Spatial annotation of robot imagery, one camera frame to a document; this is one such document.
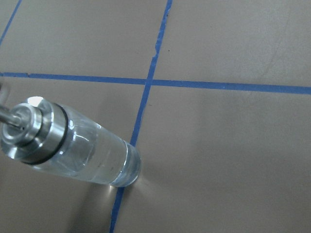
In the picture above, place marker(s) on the glass sauce dispenser bottle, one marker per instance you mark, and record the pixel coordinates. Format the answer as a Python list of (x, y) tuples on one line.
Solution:
[(57, 139)]

